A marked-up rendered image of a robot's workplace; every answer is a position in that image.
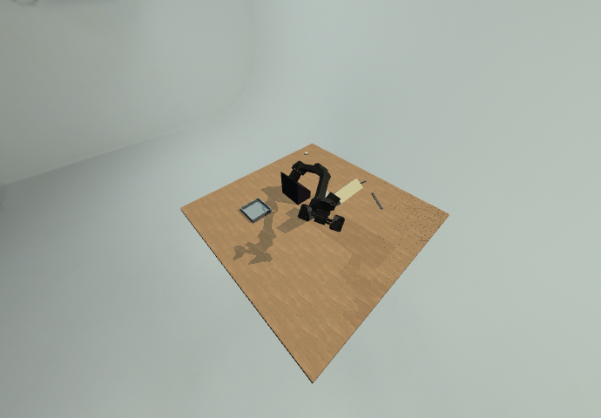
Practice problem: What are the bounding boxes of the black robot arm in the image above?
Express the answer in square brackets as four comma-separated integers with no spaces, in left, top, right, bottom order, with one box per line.
[288,161,341,216]

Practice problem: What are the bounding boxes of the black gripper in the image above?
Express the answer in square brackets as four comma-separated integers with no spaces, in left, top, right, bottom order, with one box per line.
[298,204,345,232]

